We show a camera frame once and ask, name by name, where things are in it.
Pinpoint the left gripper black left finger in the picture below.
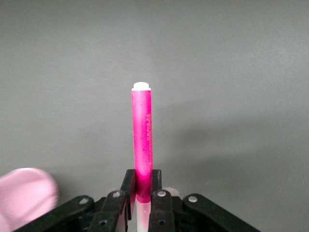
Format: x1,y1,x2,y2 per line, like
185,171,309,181
90,169,137,232

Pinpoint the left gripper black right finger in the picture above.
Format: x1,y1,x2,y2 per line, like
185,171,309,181
148,170,176,232

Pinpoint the pink marker with clear cap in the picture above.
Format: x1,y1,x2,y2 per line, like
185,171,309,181
131,82,153,232

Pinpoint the pink translucent plastic cup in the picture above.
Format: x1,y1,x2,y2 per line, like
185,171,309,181
0,168,60,232

